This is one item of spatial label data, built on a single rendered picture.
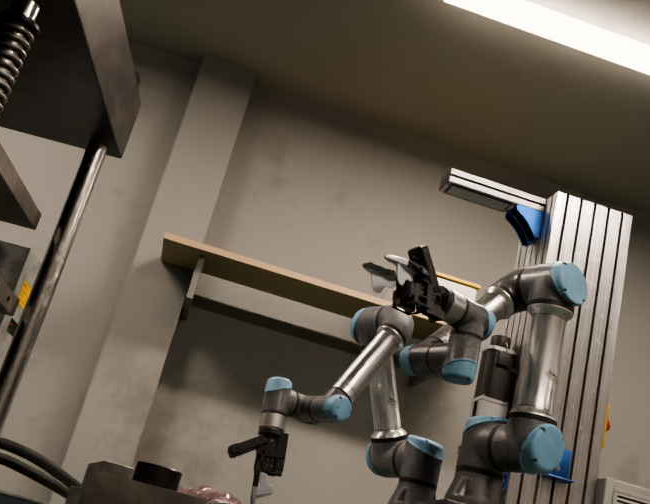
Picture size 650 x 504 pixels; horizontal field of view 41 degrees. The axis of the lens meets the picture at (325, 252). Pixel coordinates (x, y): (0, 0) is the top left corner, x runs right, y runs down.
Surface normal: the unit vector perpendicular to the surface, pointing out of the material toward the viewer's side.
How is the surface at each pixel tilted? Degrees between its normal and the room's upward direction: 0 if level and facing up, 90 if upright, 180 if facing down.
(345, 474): 90
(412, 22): 180
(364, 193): 90
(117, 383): 90
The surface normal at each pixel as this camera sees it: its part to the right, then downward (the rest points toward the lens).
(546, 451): 0.57, -0.02
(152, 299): 0.22, -0.29
